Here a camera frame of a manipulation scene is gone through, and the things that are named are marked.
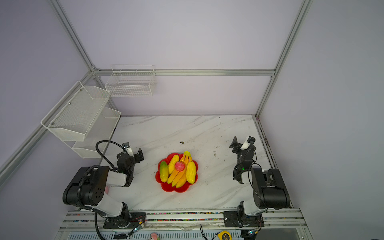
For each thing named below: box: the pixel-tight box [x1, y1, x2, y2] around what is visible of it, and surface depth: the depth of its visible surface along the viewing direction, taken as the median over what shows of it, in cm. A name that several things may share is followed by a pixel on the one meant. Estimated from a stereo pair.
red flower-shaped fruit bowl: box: [155, 153, 199, 193], surface depth 86 cm
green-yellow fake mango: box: [159, 161, 169, 183], surface depth 87 cm
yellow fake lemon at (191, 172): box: [186, 161, 197, 184], surface depth 84 cm
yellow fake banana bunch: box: [167, 150, 192, 188], surface depth 86 cm
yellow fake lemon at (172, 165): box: [168, 154, 180, 175], surface depth 90 cm
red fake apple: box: [175, 161, 185, 172], surface depth 86 cm
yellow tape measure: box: [218, 230, 233, 240], surface depth 69 cm
